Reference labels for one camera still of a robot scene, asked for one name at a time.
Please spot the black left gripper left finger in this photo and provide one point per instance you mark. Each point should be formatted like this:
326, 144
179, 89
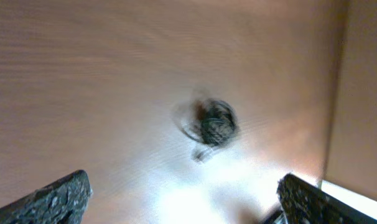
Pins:
63, 201

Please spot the wooden side panel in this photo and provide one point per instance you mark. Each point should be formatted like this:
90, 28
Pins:
352, 151

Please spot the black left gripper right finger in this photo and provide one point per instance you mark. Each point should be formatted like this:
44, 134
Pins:
305, 203

